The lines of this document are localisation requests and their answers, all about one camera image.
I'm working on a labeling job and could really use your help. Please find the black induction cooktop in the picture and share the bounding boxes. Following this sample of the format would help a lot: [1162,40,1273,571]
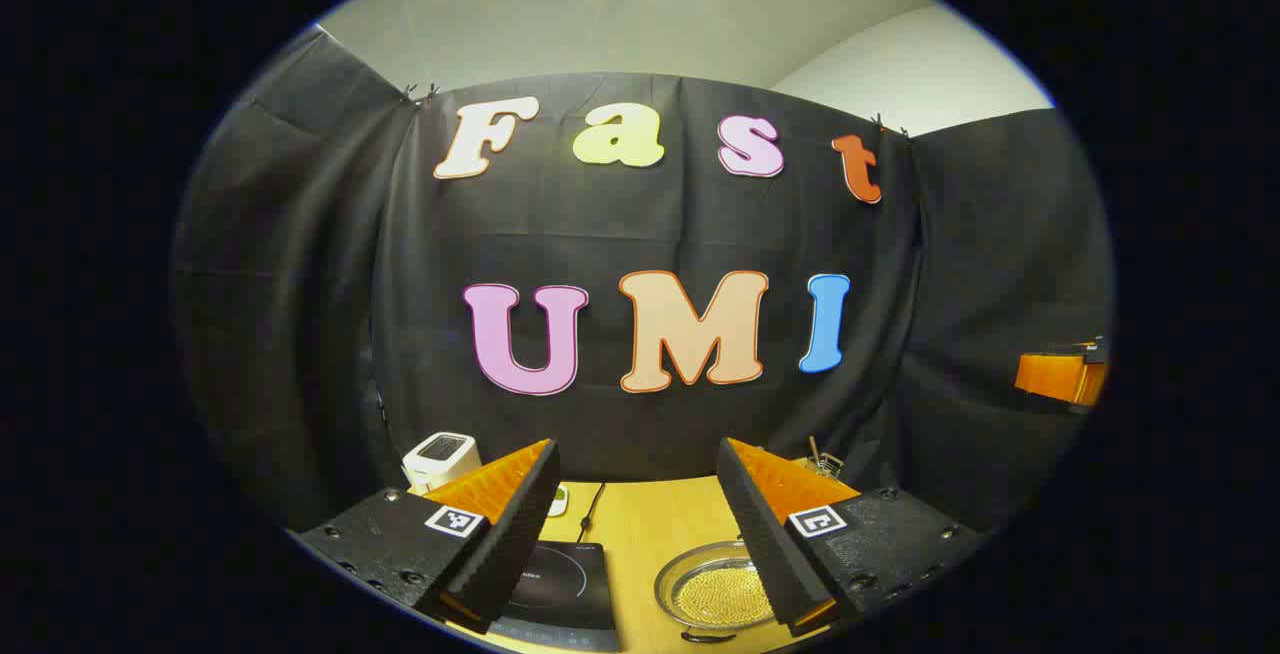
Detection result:
[490,540,622,652]

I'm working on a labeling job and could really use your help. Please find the black cooktop power cable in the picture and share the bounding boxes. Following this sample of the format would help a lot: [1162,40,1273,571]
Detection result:
[577,482,607,543]

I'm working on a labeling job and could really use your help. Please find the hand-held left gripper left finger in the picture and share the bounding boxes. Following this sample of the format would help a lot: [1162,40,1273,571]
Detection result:
[298,438,561,635]

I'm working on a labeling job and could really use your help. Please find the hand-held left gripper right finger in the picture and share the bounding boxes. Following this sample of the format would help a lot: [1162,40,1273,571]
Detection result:
[716,437,986,638]

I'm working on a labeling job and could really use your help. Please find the white toaster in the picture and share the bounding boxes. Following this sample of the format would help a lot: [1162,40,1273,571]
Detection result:
[402,432,482,495]

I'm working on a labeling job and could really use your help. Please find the small wire basket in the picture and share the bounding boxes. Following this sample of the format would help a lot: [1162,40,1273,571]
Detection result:
[805,437,847,480]

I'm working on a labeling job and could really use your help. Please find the pile of yellow soybeans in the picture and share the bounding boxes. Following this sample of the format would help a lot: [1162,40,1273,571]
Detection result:
[668,564,777,627]

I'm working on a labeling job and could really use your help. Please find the stainless steel pot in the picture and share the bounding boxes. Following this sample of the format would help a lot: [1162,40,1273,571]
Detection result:
[654,539,801,645]

